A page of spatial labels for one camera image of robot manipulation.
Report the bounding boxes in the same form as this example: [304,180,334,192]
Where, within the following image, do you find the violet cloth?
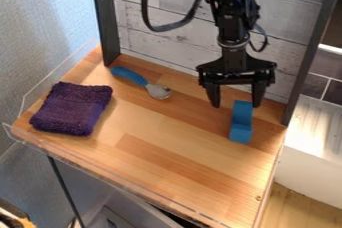
[28,81,115,137]

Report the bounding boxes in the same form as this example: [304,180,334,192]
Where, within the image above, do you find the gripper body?
[195,42,278,89]

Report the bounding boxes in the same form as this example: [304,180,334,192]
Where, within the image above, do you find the blue handled spoon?
[108,65,174,101]

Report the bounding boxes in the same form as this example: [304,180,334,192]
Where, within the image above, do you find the blue block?
[228,99,256,145]

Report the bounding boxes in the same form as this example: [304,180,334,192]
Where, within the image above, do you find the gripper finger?
[251,81,269,109]
[204,81,224,109]

